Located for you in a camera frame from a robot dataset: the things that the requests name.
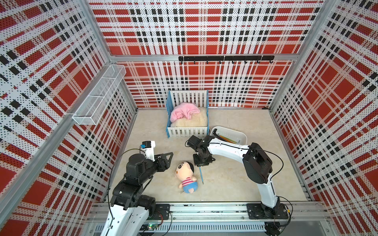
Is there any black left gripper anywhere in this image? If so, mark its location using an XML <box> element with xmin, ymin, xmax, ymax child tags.
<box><xmin>138</xmin><ymin>152</ymin><xmax>173</xmax><ymax>183</ymax></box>

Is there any light blue hex key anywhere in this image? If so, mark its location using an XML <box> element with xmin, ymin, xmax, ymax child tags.
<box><xmin>199</xmin><ymin>167</ymin><xmax>204</xmax><ymax>185</ymax></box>

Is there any orange hex key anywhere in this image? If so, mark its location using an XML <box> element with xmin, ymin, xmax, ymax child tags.
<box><xmin>219</xmin><ymin>136</ymin><xmax>236</xmax><ymax>144</ymax></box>

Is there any lime green hex key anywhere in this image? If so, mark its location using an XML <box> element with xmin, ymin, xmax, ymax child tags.
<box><xmin>220</xmin><ymin>134</ymin><xmax>238</xmax><ymax>144</ymax></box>

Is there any large black hex key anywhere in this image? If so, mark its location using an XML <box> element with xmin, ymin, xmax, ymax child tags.
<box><xmin>212</xmin><ymin>129</ymin><xmax>234</xmax><ymax>144</ymax></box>

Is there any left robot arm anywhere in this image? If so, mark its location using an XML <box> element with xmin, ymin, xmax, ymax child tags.
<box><xmin>101</xmin><ymin>152</ymin><xmax>173</xmax><ymax>236</ymax></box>

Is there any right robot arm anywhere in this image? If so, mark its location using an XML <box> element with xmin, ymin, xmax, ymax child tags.
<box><xmin>185</xmin><ymin>135</ymin><xmax>279</xmax><ymax>209</ymax></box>

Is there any white plastic storage box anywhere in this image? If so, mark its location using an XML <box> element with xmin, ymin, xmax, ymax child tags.
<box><xmin>211</xmin><ymin>126</ymin><xmax>248</xmax><ymax>145</ymax></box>

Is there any cartoon boy plush doll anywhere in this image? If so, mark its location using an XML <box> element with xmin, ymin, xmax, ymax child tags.
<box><xmin>175</xmin><ymin>161</ymin><xmax>198</xmax><ymax>194</ymax></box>

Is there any cream fluffy mattress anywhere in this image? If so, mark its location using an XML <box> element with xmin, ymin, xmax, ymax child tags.
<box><xmin>170</xmin><ymin>107</ymin><xmax>208</xmax><ymax>127</ymax></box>

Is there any pink cloth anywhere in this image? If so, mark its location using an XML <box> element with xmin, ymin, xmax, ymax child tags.
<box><xmin>170</xmin><ymin>102</ymin><xmax>200</xmax><ymax>123</ymax></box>

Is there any white and blue toy crib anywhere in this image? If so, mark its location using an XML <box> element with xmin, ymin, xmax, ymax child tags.
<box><xmin>166</xmin><ymin>90</ymin><xmax>209</xmax><ymax>138</ymax></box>

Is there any green circuit board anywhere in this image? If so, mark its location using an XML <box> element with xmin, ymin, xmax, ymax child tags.
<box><xmin>147</xmin><ymin>224</ymin><xmax>158</xmax><ymax>231</ymax></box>

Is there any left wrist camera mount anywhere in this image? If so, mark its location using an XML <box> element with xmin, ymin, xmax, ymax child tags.
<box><xmin>140</xmin><ymin>141</ymin><xmax>156</xmax><ymax>162</ymax></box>

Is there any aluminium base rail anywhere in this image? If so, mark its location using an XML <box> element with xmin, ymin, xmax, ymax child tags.
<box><xmin>83</xmin><ymin>201</ymin><xmax>337</xmax><ymax>236</ymax></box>

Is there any white wire mesh basket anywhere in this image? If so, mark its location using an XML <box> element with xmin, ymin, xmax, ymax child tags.
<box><xmin>73</xmin><ymin>65</ymin><xmax>126</xmax><ymax>125</ymax></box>

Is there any black hook rail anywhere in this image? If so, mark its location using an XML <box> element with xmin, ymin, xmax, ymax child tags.
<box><xmin>178</xmin><ymin>56</ymin><xmax>275</xmax><ymax>63</ymax></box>

